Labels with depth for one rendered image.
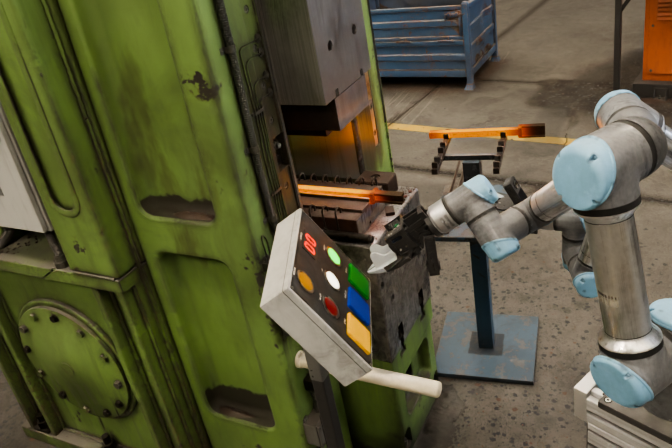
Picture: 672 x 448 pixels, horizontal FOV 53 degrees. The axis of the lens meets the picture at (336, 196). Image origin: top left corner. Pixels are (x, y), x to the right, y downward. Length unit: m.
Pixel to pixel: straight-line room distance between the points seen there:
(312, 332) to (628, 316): 0.62
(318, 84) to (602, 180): 0.86
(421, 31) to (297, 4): 4.08
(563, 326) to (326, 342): 1.79
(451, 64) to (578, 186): 4.60
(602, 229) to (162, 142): 1.17
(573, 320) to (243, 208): 1.79
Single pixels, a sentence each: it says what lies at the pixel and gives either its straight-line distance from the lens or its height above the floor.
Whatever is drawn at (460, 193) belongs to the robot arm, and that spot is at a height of 1.23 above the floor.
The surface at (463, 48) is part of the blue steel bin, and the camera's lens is 5.71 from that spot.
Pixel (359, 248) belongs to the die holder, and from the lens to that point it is 2.01.
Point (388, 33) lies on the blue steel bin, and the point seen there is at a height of 0.49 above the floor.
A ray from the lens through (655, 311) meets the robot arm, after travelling 1.50.
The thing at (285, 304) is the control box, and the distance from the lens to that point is 1.41.
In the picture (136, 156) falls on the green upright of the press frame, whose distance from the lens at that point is 1.98.
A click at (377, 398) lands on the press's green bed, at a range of 2.42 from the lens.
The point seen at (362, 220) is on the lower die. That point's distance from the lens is 2.05.
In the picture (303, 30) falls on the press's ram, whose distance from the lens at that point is 1.76.
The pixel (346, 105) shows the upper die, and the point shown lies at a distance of 1.91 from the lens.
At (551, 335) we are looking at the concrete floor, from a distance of 3.05.
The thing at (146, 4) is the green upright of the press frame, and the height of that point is 1.70.
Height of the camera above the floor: 1.97
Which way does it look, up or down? 27 degrees down
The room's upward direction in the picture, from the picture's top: 11 degrees counter-clockwise
